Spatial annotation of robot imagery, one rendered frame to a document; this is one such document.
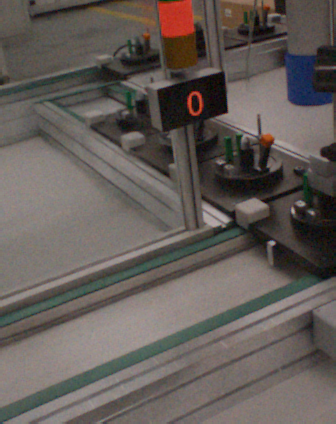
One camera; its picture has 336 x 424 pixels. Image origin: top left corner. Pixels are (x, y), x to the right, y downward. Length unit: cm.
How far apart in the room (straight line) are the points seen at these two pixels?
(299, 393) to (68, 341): 35
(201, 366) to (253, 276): 27
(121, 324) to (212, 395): 20
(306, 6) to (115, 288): 116
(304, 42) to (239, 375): 128
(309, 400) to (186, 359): 19
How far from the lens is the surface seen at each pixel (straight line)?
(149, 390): 89
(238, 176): 132
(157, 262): 115
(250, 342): 94
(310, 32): 204
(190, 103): 107
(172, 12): 104
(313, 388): 100
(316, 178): 115
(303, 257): 108
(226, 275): 115
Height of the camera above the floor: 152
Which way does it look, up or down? 25 degrees down
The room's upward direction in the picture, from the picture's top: 8 degrees counter-clockwise
